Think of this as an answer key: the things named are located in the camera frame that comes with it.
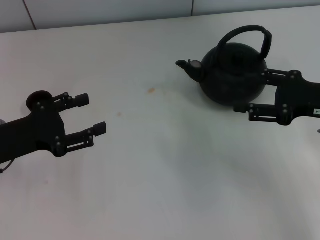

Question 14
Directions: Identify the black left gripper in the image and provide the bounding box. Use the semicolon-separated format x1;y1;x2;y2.
0;92;107;158

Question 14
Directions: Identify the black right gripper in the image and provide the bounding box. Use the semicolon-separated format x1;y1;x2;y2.
233;68;320;125

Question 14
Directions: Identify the black round teapot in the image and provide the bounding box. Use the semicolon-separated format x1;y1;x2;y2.
175;24;273;107

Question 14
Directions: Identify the small black teacup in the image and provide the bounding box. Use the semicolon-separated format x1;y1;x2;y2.
26;90;55;111

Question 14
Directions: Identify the thin left wrist cable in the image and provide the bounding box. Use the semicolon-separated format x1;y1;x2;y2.
0;159;15;175

